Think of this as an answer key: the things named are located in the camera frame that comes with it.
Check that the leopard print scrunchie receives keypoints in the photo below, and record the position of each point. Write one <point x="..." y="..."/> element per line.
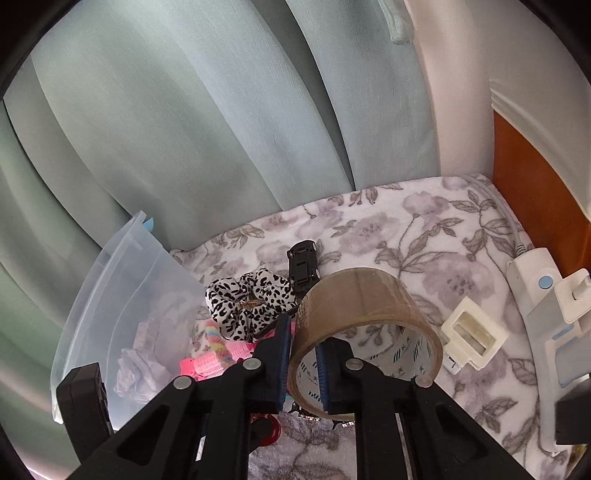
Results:
<point x="240" y="300"/>

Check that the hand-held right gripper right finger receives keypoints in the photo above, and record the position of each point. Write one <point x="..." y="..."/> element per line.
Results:
<point x="323" y="378"/>

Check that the red hair claw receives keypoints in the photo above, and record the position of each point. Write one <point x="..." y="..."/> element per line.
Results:
<point x="270" y="431"/>

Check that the pastel rainbow hair accessory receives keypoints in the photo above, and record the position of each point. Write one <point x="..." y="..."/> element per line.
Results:
<point x="214" y="337"/>

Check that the clear plastic storage container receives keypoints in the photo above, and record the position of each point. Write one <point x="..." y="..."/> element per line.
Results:
<point x="120" y="286"/>

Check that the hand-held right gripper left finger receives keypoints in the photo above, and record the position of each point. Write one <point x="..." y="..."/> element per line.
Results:
<point x="285" y="364"/>

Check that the pink hair roller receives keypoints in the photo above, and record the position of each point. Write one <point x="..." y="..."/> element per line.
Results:
<point x="203" y="365"/>

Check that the black toy car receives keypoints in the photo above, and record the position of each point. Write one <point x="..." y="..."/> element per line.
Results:
<point x="302" y="267"/>

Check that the grey floral blanket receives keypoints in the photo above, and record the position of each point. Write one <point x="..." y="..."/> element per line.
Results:
<point x="415" y="221"/>

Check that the brown packing tape roll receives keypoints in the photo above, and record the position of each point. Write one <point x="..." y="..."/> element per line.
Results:
<point x="364" y="295"/>

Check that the black plug adapter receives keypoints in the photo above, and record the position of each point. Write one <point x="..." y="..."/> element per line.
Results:
<point x="575" y="410"/>

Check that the white plug adapter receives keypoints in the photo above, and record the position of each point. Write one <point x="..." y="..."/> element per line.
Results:
<point x="572" y="300"/>

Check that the pale green curtain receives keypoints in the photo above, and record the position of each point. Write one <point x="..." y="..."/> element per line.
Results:
<point x="184" y="115"/>

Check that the white plastic case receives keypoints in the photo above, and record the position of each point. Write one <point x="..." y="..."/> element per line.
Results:
<point x="455" y="330"/>

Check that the white power strip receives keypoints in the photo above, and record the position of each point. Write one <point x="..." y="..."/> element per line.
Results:
<point x="524" y="277"/>

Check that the crumpled white paper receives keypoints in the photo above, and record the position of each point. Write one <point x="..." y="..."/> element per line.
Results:
<point x="131" y="371"/>

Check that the pale grey plug adapter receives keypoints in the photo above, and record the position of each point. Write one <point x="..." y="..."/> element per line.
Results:
<point x="542" y="318"/>

